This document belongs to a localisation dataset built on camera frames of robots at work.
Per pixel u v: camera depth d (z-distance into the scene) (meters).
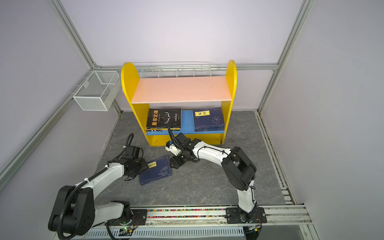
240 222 0.72
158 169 0.89
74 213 0.41
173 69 0.94
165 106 1.26
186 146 0.69
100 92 0.97
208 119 0.91
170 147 0.79
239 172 0.48
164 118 0.91
